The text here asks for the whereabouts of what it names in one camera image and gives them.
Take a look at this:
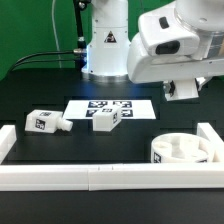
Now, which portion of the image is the white right fence rail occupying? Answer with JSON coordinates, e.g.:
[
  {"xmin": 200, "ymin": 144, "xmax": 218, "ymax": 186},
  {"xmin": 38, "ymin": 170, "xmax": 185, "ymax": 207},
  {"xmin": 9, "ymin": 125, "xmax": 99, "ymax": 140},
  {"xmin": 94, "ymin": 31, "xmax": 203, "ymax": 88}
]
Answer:
[{"xmin": 197, "ymin": 123, "xmax": 224, "ymax": 163}]

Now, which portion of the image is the black cable pair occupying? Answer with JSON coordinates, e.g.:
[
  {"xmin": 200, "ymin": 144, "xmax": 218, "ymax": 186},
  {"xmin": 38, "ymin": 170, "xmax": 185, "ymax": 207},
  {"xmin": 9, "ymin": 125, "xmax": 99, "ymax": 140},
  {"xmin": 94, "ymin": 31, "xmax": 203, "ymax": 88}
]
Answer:
[{"xmin": 9, "ymin": 49, "xmax": 84, "ymax": 72}]

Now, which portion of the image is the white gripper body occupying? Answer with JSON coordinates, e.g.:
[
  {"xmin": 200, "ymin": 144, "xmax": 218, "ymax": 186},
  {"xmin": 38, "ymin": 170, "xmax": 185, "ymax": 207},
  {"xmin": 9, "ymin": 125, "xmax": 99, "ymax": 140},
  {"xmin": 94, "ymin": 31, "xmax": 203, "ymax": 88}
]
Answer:
[{"xmin": 127, "ymin": 34, "xmax": 224, "ymax": 83}]

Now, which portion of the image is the white marker sheet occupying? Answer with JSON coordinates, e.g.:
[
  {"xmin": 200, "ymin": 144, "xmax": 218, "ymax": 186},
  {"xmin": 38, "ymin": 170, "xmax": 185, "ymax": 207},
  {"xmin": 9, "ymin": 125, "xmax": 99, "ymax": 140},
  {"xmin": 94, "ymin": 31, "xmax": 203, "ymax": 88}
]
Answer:
[{"xmin": 63, "ymin": 100, "xmax": 156, "ymax": 120}]

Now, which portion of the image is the grey thin cable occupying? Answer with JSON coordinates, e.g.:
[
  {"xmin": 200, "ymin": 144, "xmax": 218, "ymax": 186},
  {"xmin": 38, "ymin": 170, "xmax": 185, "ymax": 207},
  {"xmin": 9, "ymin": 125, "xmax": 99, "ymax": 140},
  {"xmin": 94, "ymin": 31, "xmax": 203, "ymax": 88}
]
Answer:
[{"xmin": 50, "ymin": 0, "xmax": 63, "ymax": 69}]

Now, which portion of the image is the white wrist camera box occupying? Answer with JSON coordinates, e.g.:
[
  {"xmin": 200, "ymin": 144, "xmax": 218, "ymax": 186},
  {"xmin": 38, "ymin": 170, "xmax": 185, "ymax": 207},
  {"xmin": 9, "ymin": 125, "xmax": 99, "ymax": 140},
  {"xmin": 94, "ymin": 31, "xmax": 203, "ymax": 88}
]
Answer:
[{"xmin": 138, "ymin": 13, "xmax": 200, "ymax": 57}]

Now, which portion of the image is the white front fence rail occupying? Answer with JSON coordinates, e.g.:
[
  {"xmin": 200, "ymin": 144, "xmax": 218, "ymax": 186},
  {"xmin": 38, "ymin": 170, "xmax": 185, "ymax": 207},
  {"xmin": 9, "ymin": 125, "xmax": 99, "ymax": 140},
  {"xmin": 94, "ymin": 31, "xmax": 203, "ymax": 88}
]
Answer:
[{"xmin": 0, "ymin": 163, "xmax": 224, "ymax": 191}]

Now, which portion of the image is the white left fence rail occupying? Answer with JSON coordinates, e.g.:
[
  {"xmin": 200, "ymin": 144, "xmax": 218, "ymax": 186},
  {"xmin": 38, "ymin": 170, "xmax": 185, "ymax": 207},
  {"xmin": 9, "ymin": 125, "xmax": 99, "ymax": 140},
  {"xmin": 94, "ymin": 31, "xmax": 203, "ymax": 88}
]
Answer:
[{"xmin": 0, "ymin": 125, "xmax": 17, "ymax": 164}]

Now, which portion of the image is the white round stool seat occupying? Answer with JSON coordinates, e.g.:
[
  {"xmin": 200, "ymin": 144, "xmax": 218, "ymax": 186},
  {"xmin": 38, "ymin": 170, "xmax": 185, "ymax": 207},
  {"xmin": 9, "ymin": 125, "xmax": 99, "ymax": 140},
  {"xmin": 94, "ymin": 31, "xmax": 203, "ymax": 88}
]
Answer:
[{"xmin": 151, "ymin": 133, "xmax": 215, "ymax": 163}]

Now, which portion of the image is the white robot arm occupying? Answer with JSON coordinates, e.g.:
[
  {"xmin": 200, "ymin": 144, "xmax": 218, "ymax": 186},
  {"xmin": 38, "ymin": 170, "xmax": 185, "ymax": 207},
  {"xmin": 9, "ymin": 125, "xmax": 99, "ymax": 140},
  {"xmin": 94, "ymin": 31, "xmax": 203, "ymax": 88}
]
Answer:
[{"xmin": 82, "ymin": 0, "xmax": 224, "ymax": 100}]

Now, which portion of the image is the white fence rail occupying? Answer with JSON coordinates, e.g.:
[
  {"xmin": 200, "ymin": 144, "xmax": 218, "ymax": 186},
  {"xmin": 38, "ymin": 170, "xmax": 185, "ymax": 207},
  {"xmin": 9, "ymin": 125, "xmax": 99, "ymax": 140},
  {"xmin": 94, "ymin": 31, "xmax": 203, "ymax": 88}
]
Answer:
[
  {"xmin": 197, "ymin": 123, "xmax": 224, "ymax": 163},
  {"xmin": 0, "ymin": 163, "xmax": 224, "ymax": 191},
  {"xmin": 0, "ymin": 125, "xmax": 17, "ymax": 164}
]

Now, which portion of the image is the black camera stand pole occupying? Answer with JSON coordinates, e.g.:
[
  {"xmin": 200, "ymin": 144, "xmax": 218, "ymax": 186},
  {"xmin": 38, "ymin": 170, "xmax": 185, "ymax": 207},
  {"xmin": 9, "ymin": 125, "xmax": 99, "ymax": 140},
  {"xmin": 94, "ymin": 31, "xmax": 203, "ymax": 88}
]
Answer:
[{"xmin": 72, "ymin": 0, "xmax": 90, "ymax": 70}]

